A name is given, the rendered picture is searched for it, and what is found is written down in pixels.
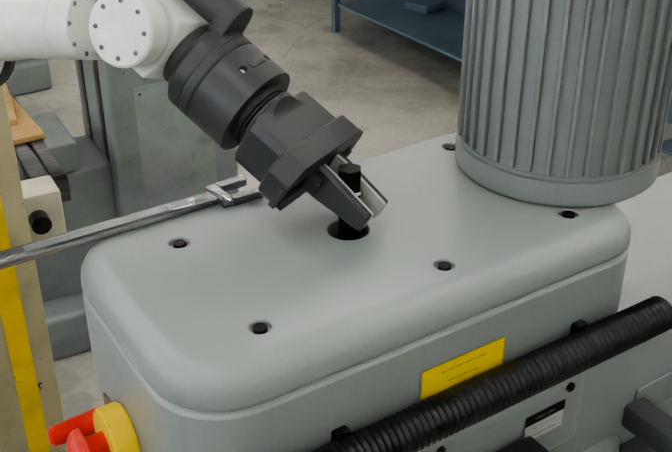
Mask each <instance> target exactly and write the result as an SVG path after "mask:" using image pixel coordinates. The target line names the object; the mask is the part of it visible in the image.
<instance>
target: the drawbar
mask: <svg viewBox="0 0 672 452"><path fill-rule="evenodd" d="M338 176H339V177H340V178H341V179H342V180H343V181H344V183H345V184H346V185H347V186H348V187H349V188H350V189H351V190H352V191H353V192H354V193H358V192H361V166H360V165H357V164H353V163H346V164H342V165H339V168H338ZM338 239H340V240H357V239H360V231H358V230H356V229H355V228H354V227H352V226H351V225H349V224H348V223H347V222H345V221H344V220H343V219H341V218H340V217H339V216H338Z"/></svg>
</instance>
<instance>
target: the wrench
mask: <svg viewBox="0 0 672 452"><path fill-rule="evenodd" d="M246 185H247V178H246V177H245V176H243V175H240V176H237V177H233V178H230V179H226V180H223V181H219V182H216V183H215V184H212V185H209V186H206V187H205V192H203V193H199V194H196V195H192V196H189V197H186V198H182V199H179V200H175V201H172V202H168V203H165V204H161V205H158V206H155V207H151V208H148V209H144V210H141V211H137V212H134V213H130V214H127V215H124V216H120V217H117V218H113V219H110V220H106V221H103V222H99V223H96V224H93V225H89V226H86V227H82V228H79V229H75V230H72V231H69V232H65V233H62V234H58V235H55V236H51V237H48V238H44V239H41V240H38V241H34V242H31V243H27V244H24V245H20V246H17V247H13V248H10V249H7V250H3V251H0V269H4V268H8V267H11V266H14V265H18V264H21V263H24V262H28V261H31V260H34V259H38V258H41V257H44V256H48V255H51V254H54V253H58V252H61V251H64V250H68V249H71V248H74V247H78V246H81V245H84V244H88V243H91V242H94V241H98V240H101V239H104V238H108V237H111V236H114V235H118V234H121V233H124V232H128V231H131V230H134V229H138V228H141V227H144V226H148V225H151V224H154V223H158V222H161V221H164V220H168V219H171V218H174V217H178V216H181V215H184V214H188V213H191V212H194V211H198V210H201V209H204V208H207V207H211V206H214V205H217V204H218V203H219V204H220V205H221V206H222V207H223V208H226V207H230V206H233V205H235V206H236V205H239V204H243V203H246V202H249V201H252V200H256V199H259V198H262V197H263V195H262V194H261V193H260V192H259V191H258V187H255V188H251V189H248V190H244V191H241V192H238V193H234V194H231V195H230V196H229V195H228V194H227V193H226V192H227V191H230V190H233V189H237V188H240V187H244V186H246Z"/></svg>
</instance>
